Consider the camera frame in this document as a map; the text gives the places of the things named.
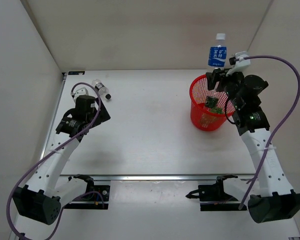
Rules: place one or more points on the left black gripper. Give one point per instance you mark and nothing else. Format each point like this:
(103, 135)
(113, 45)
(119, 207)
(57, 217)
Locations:
(103, 116)

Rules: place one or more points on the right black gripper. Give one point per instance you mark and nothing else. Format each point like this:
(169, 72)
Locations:
(223, 78)

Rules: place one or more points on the blue label clear bottle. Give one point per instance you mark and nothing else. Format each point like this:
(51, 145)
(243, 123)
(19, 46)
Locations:
(218, 52)

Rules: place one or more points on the dark green label bottle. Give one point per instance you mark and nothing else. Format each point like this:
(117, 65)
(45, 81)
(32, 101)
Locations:
(211, 101)

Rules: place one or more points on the small black cap bottle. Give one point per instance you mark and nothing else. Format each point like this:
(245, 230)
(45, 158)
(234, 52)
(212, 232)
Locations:
(102, 89)

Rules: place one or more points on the red mesh plastic bin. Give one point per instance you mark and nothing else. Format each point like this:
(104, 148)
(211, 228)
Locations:
(200, 116)

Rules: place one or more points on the green plastic bottle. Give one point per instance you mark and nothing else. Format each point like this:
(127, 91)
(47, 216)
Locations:
(217, 110)

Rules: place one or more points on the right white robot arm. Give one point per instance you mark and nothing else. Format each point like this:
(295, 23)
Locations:
(267, 196)

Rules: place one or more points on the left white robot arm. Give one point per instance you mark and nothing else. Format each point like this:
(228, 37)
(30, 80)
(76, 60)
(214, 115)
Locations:
(40, 199)

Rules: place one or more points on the left table label sticker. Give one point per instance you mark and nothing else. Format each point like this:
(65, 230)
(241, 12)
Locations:
(76, 73)

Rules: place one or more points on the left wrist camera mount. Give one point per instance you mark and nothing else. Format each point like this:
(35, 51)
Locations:
(79, 92)

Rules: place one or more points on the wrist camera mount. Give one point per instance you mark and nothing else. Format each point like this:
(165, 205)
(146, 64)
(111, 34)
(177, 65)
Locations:
(79, 92)
(238, 62)

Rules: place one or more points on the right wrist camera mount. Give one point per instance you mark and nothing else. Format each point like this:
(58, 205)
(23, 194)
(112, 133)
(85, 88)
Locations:
(238, 62)

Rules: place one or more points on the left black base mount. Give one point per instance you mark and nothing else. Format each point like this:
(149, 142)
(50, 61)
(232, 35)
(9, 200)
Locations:
(92, 201)

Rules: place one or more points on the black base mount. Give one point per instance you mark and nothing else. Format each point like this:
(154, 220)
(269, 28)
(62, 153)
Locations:
(212, 198)
(92, 201)

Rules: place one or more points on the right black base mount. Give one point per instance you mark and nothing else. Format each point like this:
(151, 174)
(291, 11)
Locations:
(212, 198)

